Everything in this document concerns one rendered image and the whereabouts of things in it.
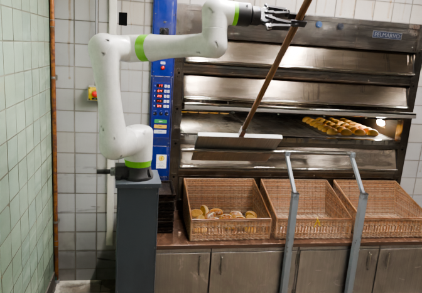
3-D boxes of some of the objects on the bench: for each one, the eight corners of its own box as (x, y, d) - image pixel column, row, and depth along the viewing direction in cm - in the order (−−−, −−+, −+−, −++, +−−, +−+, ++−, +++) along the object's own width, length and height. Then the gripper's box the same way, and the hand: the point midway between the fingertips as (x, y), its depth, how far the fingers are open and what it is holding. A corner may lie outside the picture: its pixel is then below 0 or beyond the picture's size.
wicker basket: (180, 211, 304) (182, 177, 298) (251, 210, 314) (254, 177, 308) (188, 241, 257) (191, 202, 251) (270, 239, 268) (275, 201, 262)
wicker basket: (255, 210, 315) (259, 177, 309) (323, 211, 324) (327, 179, 318) (274, 239, 268) (278, 201, 262) (351, 239, 277) (357, 202, 271)
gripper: (245, 7, 167) (298, 13, 172) (249, 36, 160) (304, 41, 164) (250, -6, 161) (305, -1, 165) (254, 23, 153) (312, 29, 158)
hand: (297, 19), depth 164 cm, fingers closed on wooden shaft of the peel, 3 cm apart
